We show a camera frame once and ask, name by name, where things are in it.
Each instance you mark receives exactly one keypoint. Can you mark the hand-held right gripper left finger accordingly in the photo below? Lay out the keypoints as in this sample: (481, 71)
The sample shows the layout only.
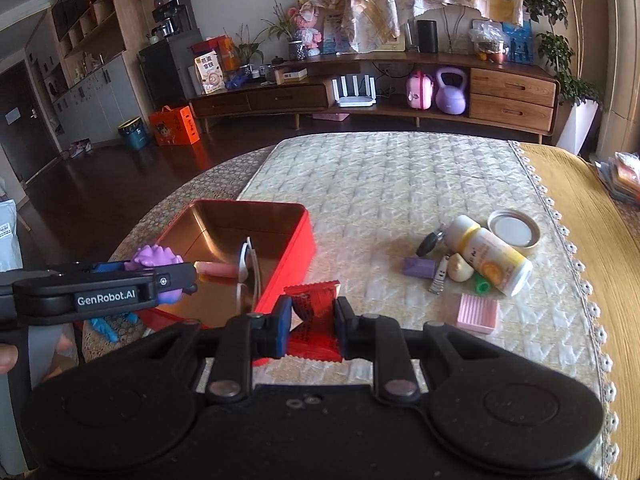
(281, 327)

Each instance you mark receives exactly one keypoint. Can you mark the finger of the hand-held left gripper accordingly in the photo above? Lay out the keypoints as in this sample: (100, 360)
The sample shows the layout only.
(111, 266)
(114, 327)

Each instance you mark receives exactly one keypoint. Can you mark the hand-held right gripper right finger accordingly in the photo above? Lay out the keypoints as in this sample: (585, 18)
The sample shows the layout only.
(343, 330)

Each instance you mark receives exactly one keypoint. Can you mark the red candy packet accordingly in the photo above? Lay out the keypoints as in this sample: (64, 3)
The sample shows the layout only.
(312, 312)

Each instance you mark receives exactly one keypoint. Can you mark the purple bumpy toy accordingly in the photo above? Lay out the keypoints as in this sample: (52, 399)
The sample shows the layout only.
(152, 260)

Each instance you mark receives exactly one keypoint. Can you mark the pink stick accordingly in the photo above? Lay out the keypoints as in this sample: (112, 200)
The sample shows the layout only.
(215, 269)

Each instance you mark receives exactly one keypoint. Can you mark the small purple box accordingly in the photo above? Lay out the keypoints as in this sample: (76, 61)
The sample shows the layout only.
(419, 266)

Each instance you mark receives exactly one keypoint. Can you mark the silver nail clipper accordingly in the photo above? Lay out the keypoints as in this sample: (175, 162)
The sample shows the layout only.
(440, 275)

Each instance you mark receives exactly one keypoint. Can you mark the red tin box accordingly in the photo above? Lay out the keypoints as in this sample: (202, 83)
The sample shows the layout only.
(220, 230)

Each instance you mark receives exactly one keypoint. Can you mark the cream garlic clove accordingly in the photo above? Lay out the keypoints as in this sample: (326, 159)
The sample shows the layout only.
(460, 269)

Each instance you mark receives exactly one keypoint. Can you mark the small green cap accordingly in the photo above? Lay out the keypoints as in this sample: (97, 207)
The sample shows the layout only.
(480, 285)

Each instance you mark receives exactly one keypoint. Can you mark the white bottle yellow label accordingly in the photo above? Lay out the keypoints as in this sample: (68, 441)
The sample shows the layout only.
(492, 257)

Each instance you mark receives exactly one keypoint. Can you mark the person's left hand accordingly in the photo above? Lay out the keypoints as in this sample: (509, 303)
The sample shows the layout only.
(6, 358)

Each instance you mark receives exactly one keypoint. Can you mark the white plastic parcel bag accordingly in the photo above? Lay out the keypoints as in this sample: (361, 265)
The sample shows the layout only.
(10, 235)

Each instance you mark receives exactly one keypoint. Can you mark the teal bucket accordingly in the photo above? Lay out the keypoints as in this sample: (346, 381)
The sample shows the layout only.
(134, 134)

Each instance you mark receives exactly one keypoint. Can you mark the orange gift box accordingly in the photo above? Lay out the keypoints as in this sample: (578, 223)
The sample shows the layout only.
(172, 127)

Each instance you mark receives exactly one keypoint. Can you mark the white quilted mat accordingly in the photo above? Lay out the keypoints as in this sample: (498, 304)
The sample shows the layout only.
(400, 185)

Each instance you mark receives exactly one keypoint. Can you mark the dark wooden door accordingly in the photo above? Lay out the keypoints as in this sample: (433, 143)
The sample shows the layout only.
(22, 125)

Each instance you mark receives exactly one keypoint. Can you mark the round metal jar lid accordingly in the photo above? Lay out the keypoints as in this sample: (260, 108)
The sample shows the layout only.
(514, 230)

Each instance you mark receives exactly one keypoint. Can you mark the black mini fridge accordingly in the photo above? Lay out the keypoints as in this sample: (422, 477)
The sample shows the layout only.
(162, 72)

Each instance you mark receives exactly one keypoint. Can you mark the flat pink box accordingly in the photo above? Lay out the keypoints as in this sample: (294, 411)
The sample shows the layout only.
(331, 116)

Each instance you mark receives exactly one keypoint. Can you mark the cereal box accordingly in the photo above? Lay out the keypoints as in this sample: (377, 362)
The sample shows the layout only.
(210, 74)

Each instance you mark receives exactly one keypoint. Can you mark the white router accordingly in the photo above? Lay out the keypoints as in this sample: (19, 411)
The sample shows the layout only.
(354, 94)

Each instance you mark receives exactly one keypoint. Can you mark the red orange carton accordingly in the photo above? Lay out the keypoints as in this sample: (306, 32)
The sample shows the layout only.
(220, 50)

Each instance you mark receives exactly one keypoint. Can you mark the pink toy suitcase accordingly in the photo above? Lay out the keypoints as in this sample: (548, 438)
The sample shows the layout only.
(420, 92)

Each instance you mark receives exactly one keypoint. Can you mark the small yellow white box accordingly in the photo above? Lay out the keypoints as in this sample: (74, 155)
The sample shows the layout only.
(290, 76)

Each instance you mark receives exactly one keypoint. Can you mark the black coffee machine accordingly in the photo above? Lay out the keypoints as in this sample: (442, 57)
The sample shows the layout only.
(172, 17)

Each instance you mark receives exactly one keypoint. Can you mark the small green potted plant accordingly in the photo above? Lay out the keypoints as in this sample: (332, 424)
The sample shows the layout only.
(248, 50)

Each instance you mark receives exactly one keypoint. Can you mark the purple kettlebell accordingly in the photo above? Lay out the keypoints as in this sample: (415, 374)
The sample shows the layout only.
(451, 94)

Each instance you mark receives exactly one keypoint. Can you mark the potted plant patterned pot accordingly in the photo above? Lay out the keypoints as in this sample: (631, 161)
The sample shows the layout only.
(296, 50)

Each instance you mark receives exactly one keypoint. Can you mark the yellow lace-edged tablecloth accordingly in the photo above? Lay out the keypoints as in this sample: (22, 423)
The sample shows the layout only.
(600, 220)

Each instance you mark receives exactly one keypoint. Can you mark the wooden tv cabinet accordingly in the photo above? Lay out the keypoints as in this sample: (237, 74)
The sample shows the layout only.
(510, 95)

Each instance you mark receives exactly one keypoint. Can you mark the blue picture card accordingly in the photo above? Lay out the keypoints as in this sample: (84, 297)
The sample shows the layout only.
(333, 32)

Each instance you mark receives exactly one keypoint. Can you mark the pink plush doll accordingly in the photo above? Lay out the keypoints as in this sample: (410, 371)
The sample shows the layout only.
(307, 25)

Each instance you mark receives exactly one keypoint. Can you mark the black cylinder speaker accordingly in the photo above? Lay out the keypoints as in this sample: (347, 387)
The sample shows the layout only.
(427, 36)

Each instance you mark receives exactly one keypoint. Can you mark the potted tree white planter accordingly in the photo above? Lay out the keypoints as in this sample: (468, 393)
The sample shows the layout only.
(577, 120)

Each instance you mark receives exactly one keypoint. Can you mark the stack of folders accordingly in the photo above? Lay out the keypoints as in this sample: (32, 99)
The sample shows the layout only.
(622, 177)

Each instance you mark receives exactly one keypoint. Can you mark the clear plastic bag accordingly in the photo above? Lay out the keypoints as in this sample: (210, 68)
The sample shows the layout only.
(485, 40)

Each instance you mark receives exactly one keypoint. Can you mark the blue gift bag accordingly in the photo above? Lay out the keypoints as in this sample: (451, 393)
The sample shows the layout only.
(519, 42)

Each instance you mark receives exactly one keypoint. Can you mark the wooden wall shelf cabinet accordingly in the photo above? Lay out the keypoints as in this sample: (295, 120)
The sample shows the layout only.
(85, 60)

